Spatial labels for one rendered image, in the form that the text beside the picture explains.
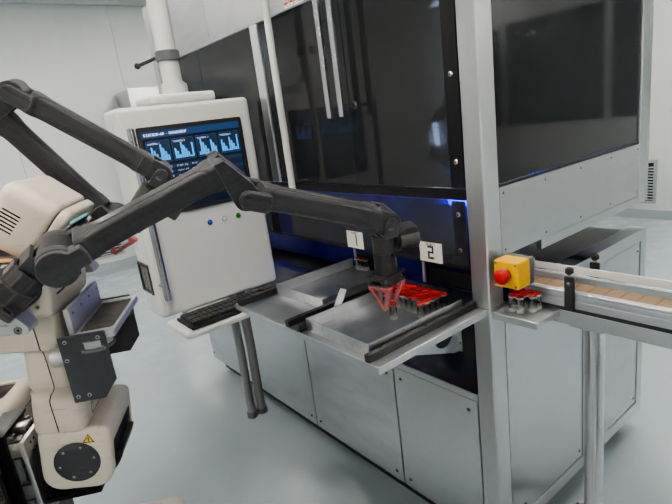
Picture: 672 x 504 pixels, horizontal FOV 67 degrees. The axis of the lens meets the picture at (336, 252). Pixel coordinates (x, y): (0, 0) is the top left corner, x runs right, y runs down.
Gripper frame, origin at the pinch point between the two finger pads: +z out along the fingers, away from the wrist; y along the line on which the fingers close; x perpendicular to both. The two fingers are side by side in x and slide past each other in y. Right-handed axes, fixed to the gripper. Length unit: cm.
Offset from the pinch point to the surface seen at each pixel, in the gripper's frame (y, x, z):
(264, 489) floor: 3, 72, 93
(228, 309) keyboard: -2, 66, 10
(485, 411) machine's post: 15.3, -19.5, 36.6
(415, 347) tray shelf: -11.7, -14.0, 4.5
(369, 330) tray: -8.0, 1.6, 4.5
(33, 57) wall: 160, 516, -144
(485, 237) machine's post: 14.8, -21.9, -16.0
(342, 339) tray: -17.9, 3.0, 2.8
